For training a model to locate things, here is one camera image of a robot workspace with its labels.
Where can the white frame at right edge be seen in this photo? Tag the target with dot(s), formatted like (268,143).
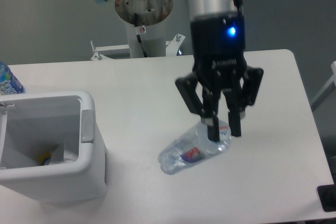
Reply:
(324,91)

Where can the colourful snack package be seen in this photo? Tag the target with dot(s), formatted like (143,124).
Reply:
(44,159)

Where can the clear plastic wrapper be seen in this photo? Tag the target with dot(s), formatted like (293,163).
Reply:
(64,153)

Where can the white plastic trash can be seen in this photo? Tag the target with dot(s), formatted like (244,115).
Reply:
(35,123)

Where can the blue labelled water bottle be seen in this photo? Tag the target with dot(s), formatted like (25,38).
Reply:
(9,83)

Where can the black clamp at table edge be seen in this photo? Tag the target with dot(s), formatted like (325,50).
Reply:
(327,197)

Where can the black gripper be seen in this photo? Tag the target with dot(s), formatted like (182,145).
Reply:
(218,48)

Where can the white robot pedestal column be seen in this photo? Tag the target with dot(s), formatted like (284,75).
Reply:
(145,24)

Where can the crushed clear plastic bottle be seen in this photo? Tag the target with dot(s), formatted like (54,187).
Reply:
(193,147)

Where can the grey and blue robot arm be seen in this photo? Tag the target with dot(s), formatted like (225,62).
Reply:
(218,42)

